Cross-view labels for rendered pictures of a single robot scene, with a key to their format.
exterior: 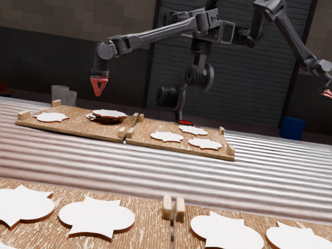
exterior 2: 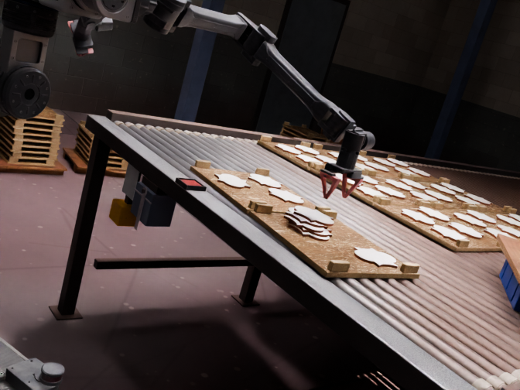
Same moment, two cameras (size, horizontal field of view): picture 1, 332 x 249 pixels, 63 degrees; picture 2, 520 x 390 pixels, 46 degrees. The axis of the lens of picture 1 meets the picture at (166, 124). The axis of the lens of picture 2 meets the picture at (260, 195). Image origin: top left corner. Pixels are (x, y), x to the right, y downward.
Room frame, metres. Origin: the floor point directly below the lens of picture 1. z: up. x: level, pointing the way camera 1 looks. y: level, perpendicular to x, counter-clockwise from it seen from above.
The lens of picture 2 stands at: (2.38, 1.57, 1.47)
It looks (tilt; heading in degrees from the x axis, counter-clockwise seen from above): 15 degrees down; 232
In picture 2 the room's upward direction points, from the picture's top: 16 degrees clockwise
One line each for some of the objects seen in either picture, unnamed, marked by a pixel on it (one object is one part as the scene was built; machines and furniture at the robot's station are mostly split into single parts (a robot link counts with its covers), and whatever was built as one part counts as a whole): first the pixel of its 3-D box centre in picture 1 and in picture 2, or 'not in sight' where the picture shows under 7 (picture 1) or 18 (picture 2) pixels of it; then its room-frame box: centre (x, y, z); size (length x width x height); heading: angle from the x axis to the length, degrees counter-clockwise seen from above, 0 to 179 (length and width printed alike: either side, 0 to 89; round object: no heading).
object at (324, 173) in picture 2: (99, 81); (333, 183); (1.16, 0.31, 1.10); 0.07 x 0.07 x 0.09; 13
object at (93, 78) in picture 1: (99, 84); (346, 183); (1.09, 0.29, 1.10); 0.07 x 0.07 x 0.09; 13
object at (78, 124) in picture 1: (85, 120); (331, 243); (1.13, 0.35, 0.93); 0.41 x 0.35 x 0.02; 88
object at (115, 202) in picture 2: not in sight; (128, 193); (1.40, -0.48, 0.74); 0.09 x 0.08 x 0.24; 92
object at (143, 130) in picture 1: (180, 136); (258, 192); (1.12, -0.07, 0.93); 0.41 x 0.35 x 0.02; 89
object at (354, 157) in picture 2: (101, 65); (347, 160); (1.12, 0.30, 1.17); 0.10 x 0.07 x 0.07; 13
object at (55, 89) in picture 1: (59, 97); not in sight; (4.80, 1.99, 0.19); 0.30 x 0.30 x 0.37
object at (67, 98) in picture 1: (66, 102); not in sight; (4.46, 1.72, 0.19); 0.30 x 0.30 x 0.37
